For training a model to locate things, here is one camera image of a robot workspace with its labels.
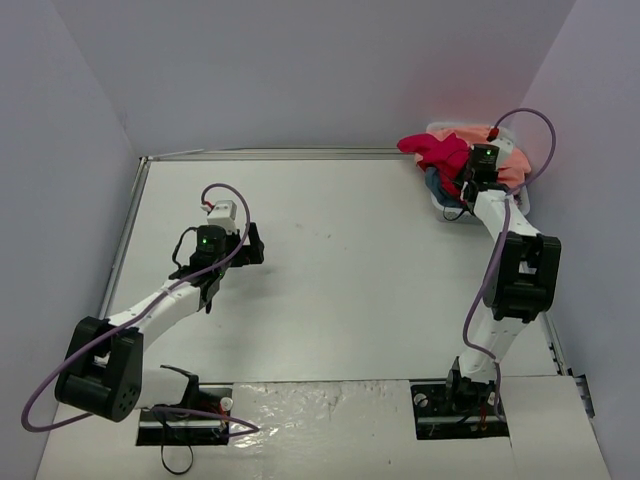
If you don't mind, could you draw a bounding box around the crimson red t shirt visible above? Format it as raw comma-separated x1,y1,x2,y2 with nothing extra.
397,133,470,198

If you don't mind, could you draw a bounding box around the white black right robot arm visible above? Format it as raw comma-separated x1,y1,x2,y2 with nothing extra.
443,143,561,413

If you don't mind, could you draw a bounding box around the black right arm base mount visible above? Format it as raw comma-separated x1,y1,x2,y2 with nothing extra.
410,380,509,441

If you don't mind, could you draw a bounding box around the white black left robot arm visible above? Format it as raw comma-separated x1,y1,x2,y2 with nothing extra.
54,223,264,422

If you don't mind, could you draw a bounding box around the teal blue t shirt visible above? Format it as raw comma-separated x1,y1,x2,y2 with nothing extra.
425,167,449,204

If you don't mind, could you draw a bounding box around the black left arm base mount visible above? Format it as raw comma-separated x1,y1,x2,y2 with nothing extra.
135,384,233,447

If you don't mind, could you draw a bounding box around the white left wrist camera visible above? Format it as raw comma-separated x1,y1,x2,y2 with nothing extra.
201,200,238,234

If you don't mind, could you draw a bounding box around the salmon pink t shirt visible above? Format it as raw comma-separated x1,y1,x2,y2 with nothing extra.
426,122,532,188

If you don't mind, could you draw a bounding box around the black cable loop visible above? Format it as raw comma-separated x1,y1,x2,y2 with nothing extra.
159,434,194,475

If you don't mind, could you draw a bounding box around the white plastic laundry basket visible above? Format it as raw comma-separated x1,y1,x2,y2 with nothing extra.
427,119,532,226

